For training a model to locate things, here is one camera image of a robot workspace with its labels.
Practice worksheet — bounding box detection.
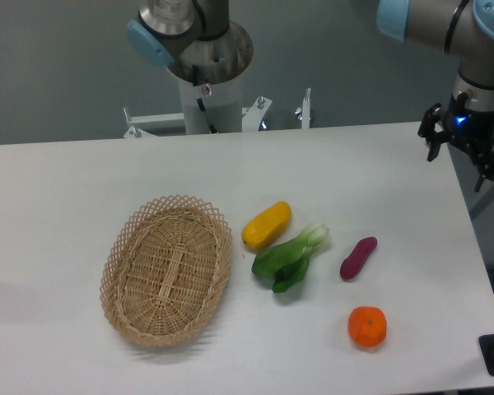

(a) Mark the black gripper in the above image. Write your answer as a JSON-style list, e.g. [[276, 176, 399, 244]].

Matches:
[[417, 96, 494, 193]]

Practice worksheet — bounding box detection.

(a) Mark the purple sweet potato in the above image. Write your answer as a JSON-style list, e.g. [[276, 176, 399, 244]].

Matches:
[[339, 236, 378, 281]]

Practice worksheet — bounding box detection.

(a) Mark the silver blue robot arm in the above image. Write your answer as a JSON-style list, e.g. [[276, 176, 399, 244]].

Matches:
[[126, 1, 494, 183]]

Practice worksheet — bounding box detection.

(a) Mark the orange tangerine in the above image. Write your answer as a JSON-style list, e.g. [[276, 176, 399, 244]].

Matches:
[[347, 306, 388, 347]]

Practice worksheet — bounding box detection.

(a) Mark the green bok choy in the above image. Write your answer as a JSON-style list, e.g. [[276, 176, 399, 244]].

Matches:
[[251, 223, 330, 294]]

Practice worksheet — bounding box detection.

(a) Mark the yellow mango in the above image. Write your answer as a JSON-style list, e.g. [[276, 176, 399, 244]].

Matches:
[[241, 201, 292, 252]]

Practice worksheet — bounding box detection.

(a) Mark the woven wicker basket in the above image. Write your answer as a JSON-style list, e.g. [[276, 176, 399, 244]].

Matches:
[[100, 195, 233, 347]]

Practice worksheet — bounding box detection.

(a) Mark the white frame leg right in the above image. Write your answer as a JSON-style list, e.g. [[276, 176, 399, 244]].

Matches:
[[468, 179, 494, 221]]

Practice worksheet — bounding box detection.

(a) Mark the white metal base frame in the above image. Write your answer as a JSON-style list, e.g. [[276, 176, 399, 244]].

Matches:
[[122, 86, 314, 139]]

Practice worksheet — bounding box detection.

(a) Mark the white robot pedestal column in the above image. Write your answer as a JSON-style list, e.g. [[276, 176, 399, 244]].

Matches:
[[177, 78, 242, 135]]

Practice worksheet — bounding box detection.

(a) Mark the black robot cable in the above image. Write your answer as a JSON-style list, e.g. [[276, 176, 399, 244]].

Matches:
[[190, 63, 219, 135]]

